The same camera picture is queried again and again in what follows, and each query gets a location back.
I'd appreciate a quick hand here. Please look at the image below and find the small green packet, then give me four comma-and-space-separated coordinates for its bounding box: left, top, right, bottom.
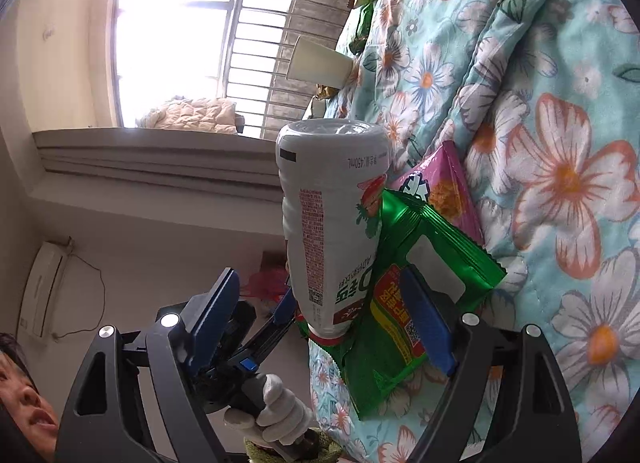
349, 2, 376, 56

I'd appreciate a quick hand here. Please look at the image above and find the white paper cup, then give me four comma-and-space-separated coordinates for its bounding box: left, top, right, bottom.
286, 37, 355, 91

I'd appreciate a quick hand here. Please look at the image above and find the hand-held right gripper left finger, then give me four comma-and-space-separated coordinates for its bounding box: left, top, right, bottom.
54, 267, 251, 463

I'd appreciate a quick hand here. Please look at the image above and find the beige quilted jacket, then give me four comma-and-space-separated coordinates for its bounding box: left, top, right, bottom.
135, 97, 246, 134

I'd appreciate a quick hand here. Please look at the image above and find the person's left hand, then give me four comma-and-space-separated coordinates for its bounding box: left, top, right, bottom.
223, 374, 315, 446

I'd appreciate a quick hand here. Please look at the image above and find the floral turquoise blanket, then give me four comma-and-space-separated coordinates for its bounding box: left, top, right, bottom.
307, 0, 640, 463

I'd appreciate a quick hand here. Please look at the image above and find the large green snack packet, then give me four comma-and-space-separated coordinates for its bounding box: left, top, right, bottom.
295, 188, 506, 421

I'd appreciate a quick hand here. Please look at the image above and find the red plastic bag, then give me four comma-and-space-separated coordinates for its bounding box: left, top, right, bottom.
245, 268, 292, 305

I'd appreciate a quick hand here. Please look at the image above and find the white drink bottle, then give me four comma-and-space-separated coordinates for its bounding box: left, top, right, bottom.
276, 118, 391, 349

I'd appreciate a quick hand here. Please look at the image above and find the white air conditioner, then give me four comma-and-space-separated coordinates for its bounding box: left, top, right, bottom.
19, 241, 68, 339

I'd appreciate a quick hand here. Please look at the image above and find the air conditioner cable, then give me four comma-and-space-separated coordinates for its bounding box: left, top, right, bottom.
52, 253, 108, 344

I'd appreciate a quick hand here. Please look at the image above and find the person's face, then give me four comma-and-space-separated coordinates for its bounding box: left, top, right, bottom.
0, 333, 62, 463

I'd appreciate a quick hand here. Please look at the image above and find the pink snack packet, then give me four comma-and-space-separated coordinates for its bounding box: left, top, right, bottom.
390, 140, 486, 249

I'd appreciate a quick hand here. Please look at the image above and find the metal window grille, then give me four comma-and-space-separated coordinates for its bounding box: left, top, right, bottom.
225, 0, 366, 141

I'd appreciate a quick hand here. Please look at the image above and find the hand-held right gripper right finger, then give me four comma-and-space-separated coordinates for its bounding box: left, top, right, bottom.
400, 265, 583, 463

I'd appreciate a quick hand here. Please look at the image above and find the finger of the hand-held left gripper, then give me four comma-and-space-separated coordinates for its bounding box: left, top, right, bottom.
240, 288, 300, 374

